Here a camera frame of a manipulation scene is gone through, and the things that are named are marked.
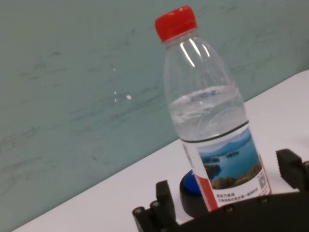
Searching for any blue push button black base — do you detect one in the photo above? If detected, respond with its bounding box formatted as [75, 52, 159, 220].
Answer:
[179, 170, 211, 218]

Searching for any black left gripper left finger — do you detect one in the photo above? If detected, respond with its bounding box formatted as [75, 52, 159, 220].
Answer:
[132, 179, 180, 232]

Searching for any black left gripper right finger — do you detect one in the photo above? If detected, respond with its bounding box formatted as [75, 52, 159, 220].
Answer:
[275, 148, 309, 193]

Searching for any clear water bottle red cap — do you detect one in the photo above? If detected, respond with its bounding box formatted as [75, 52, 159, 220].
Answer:
[154, 5, 274, 214]

